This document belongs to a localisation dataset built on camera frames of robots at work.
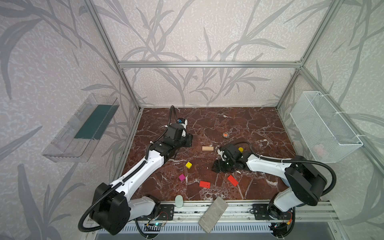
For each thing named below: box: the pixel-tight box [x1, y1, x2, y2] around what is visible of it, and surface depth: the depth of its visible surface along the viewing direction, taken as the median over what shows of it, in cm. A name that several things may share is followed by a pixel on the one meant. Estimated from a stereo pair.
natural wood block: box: [202, 146, 214, 151], surface depth 99 cm
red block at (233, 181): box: [227, 175, 239, 187], surface depth 86 cm
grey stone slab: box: [198, 196, 229, 234], surface depth 72 cm
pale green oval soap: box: [175, 194, 184, 208], surface depth 77 cm
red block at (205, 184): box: [199, 180, 211, 189], surface depth 84 cm
